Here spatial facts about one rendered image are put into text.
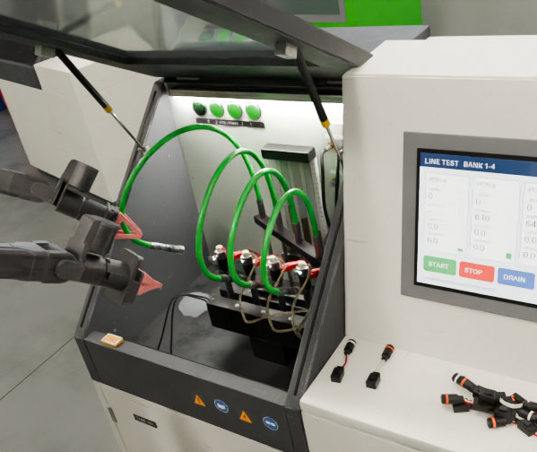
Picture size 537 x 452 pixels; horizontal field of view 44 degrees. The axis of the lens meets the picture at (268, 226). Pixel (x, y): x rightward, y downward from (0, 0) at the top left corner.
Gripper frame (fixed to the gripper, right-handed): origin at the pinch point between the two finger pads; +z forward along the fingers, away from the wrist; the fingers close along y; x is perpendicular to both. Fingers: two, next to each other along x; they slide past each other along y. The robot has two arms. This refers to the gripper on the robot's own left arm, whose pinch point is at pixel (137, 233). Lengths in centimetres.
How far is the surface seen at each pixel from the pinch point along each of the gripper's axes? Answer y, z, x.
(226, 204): 33.6, 25.5, -12.5
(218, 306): 1.6, 27.2, 9.3
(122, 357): 1.9, 10.8, 31.1
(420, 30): 1, 41, -76
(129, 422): 14, 24, 53
